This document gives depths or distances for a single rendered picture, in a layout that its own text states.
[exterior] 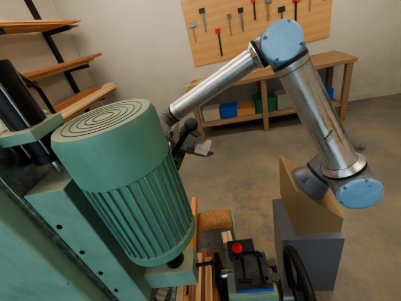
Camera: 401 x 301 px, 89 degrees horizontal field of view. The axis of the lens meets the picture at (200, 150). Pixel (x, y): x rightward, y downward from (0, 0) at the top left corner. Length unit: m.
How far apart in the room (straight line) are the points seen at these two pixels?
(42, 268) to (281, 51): 0.79
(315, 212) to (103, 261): 0.95
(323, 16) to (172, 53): 2.21
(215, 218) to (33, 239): 0.59
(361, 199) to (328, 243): 0.45
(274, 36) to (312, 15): 3.00
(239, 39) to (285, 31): 2.83
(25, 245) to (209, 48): 3.35
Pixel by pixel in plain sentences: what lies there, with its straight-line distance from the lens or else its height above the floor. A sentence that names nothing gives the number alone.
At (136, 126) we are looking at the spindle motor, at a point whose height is 1.49.
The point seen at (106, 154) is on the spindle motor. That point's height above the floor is 1.47.
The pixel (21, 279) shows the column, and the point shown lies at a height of 1.24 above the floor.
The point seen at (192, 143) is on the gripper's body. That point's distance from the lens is 0.71.
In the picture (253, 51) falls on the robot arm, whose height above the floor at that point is 1.47.
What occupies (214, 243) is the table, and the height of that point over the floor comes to 0.90.
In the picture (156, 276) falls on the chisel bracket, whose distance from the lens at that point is 0.65.
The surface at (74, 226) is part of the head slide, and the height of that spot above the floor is 1.33.
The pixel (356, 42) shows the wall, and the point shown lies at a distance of 4.02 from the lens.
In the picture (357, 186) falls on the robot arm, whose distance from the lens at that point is 0.92.
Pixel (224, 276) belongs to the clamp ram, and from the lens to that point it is 0.72.
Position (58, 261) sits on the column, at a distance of 0.55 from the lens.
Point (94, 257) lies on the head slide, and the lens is 0.55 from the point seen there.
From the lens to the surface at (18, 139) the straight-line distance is 0.44.
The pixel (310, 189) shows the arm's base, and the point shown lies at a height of 0.84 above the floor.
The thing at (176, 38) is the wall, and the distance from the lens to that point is 3.64.
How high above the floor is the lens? 1.60
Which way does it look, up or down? 31 degrees down
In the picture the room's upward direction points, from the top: 15 degrees counter-clockwise
